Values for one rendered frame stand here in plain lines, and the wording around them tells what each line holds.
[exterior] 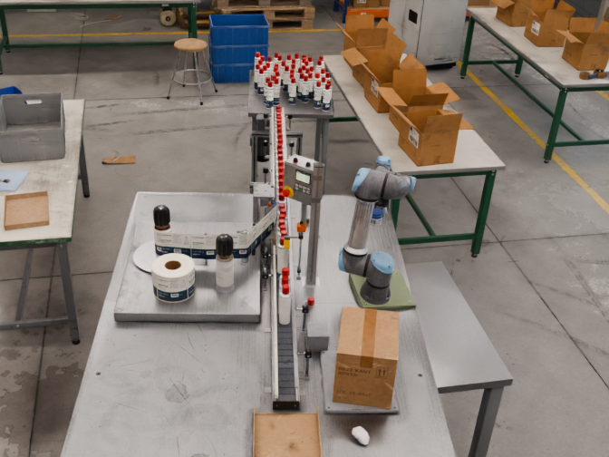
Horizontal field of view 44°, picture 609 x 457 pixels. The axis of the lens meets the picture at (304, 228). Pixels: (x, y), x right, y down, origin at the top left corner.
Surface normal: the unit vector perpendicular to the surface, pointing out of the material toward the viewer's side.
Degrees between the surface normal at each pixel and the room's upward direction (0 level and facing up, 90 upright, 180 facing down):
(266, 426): 0
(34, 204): 0
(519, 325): 0
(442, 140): 91
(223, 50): 90
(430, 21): 90
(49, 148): 90
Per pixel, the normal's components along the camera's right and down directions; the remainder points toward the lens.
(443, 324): 0.05, -0.84
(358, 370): -0.12, 0.53
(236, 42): 0.18, 0.54
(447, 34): 0.39, 0.51
